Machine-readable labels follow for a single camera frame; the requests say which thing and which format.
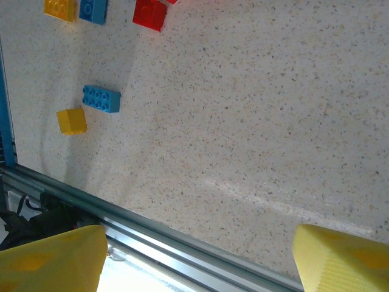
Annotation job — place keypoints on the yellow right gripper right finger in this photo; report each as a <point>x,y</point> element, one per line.
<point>343,264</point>

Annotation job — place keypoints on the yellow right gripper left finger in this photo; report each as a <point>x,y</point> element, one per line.
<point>51,264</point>

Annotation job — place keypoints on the blue long lego brick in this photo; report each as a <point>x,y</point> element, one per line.
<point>92,10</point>
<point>101,98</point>

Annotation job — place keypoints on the red square lego brick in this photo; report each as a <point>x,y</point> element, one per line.
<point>149,14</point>

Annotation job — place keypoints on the yellow square lego brick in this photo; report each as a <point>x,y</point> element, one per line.
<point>71,121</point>

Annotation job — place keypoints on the yellow long lego brick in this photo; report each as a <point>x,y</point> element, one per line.
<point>59,9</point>

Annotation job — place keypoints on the aluminium table frame rail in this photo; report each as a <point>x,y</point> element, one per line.
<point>170,243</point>

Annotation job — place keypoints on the blue frame post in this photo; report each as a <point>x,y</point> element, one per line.
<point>5,121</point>

